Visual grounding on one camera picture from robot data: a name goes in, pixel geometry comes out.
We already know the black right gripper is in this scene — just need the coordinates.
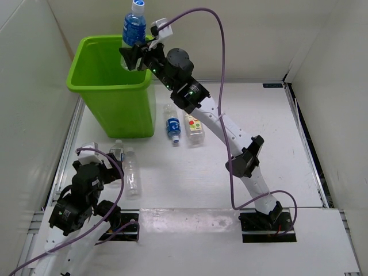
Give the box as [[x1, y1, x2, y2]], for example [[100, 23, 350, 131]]
[[121, 38, 177, 91]]

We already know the blue label water bottle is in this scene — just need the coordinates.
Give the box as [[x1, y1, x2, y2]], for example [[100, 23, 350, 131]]
[[120, 0, 147, 70]]

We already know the clear bottle blue white label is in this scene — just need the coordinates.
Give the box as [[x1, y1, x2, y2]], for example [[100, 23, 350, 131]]
[[109, 140, 125, 162]]

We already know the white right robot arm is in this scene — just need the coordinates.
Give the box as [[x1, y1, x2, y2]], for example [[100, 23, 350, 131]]
[[119, 43, 282, 230]]

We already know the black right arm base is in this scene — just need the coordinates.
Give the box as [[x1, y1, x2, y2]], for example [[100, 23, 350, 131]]
[[238, 210, 297, 243]]

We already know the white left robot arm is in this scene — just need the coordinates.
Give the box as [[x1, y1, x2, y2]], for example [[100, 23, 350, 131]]
[[33, 153, 124, 275]]

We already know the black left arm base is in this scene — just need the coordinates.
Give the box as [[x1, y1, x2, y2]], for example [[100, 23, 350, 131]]
[[100, 209, 141, 242]]

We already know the green plastic bin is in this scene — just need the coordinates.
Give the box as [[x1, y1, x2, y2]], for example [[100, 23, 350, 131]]
[[66, 35, 156, 139]]

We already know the clear unlabelled plastic bottle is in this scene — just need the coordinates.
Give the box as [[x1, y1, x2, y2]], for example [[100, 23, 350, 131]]
[[123, 147, 142, 200]]

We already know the white label juice bottle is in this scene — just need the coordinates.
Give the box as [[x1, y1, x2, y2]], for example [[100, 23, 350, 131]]
[[183, 113, 205, 146]]

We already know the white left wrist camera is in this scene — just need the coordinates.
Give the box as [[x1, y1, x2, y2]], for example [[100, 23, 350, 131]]
[[76, 142, 102, 165]]

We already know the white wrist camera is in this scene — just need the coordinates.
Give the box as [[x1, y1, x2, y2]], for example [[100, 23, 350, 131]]
[[76, 142, 102, 165], [149, 18, 173, 50]]

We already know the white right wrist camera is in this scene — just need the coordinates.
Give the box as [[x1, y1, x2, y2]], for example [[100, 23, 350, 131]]
[[149, 18, 173, 50]]

